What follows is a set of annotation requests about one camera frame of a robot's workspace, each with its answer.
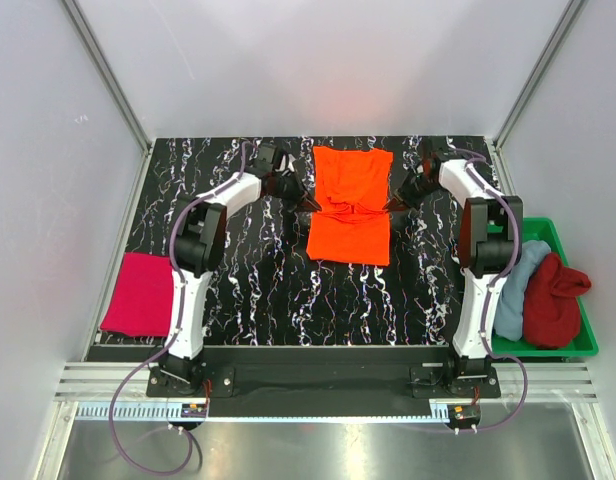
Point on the dark red t shirt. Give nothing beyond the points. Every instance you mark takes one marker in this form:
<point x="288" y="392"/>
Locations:
<point x="551" y="316"/>

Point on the green plastic bin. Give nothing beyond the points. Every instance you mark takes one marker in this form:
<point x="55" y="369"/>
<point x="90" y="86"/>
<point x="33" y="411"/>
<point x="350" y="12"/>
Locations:
<point x="585" y="344"/>

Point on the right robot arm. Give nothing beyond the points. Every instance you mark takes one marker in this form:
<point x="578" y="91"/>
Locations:
<point x="489" y="246"/>

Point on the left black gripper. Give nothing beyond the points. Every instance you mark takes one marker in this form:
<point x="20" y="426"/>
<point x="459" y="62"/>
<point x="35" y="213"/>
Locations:
<point x="298" y="188"/>

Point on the orange t shirt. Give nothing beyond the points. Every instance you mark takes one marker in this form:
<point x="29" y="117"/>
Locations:
<point x="351" y="187"/>

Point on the right aluminium frame post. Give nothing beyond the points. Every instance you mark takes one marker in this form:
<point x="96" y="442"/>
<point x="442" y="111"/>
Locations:
<point x="547" y="56"/>

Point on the light blue t shirt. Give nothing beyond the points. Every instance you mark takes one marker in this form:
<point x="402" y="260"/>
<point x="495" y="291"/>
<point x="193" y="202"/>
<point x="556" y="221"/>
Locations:
<point x="508" y="322"/>

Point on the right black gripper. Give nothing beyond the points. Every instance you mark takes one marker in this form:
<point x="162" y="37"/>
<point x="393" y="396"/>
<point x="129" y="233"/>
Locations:
<point x="396" y="205"/>

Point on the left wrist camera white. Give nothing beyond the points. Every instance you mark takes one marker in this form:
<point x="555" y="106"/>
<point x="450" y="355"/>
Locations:
<point x="287" y="164"/>

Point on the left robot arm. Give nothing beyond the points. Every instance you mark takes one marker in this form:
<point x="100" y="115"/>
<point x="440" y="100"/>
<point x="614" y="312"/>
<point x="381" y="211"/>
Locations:
<point x="196" y="246"/>

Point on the aluminium frame post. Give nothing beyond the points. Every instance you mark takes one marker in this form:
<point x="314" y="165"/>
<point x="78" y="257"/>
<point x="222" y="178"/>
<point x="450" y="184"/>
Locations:
<point x="92" y="46"/>
<point x="547" y="56"/>

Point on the folded magenta t shirt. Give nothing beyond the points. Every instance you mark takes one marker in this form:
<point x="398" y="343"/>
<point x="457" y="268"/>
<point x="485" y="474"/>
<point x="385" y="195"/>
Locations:
<point x="142" y="299"/>

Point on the left aluminium frame post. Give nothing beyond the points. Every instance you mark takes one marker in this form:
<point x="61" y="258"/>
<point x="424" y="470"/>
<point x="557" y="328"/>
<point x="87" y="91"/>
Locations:
<point x="92" y="46"/>

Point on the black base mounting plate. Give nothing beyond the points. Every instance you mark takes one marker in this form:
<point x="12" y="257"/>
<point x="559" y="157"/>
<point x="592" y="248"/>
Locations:
<point x="422" y="371"/>

